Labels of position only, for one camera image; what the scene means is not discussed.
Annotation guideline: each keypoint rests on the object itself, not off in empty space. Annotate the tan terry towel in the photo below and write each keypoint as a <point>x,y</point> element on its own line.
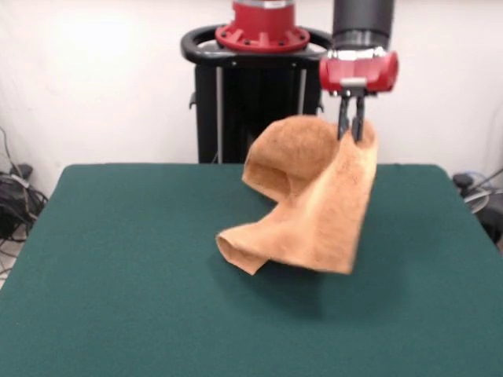
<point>322,212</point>

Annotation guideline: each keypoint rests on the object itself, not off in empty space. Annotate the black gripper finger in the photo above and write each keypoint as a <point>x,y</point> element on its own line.
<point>357,121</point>
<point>344,118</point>

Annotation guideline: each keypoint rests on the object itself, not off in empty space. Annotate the dark green table cloth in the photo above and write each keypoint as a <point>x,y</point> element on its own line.
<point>118,294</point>

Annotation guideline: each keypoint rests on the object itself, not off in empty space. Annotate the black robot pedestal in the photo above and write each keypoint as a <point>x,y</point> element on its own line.
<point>259,110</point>

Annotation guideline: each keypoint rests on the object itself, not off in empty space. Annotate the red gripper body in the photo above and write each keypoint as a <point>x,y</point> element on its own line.
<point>369,72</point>

